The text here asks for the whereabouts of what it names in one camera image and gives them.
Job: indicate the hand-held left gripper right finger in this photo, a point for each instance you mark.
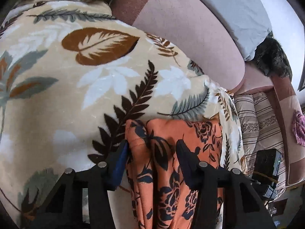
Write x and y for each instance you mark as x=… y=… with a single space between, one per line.
x=188 y=162

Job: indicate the dark furry cushion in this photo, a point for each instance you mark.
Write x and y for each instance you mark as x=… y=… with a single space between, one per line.
x=271 y=54

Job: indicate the grey pillow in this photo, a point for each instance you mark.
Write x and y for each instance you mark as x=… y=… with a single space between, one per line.
x=228 y=7

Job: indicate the striped beige cushion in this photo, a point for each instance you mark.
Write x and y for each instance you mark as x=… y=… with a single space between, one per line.
x=264 y=124

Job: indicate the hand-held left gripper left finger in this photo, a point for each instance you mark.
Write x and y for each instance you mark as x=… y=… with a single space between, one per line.
x=119 y=163

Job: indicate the purple crumpled cloth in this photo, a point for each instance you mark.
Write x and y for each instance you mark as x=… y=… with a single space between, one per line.
x=299 y=126

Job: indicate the orange black floral garment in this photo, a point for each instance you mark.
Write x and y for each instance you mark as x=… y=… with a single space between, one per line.
x=164 y=171

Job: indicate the beige leaf print blanket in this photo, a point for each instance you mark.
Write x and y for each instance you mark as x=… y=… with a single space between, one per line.
x=71 y=95

